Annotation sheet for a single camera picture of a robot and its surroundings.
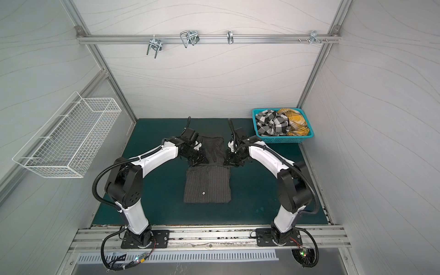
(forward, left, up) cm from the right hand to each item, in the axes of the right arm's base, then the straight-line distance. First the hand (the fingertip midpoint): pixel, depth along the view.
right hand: (227, 160), depth 87 cm
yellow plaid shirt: (+28, -43, -2) cm, 51 cm away
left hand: (+1, +8, -1) cm, 8 cm away
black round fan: (-38, -36, -15) cm, 54 cm away
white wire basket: (-11, +64, +22) cm, 69 cm away
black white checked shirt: (+31, -26, -4) cm, 40 cm away
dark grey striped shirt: (-10, +9, -7) cm, 15 cm away
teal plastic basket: (+22, -35, -9) cm, 42 cm away
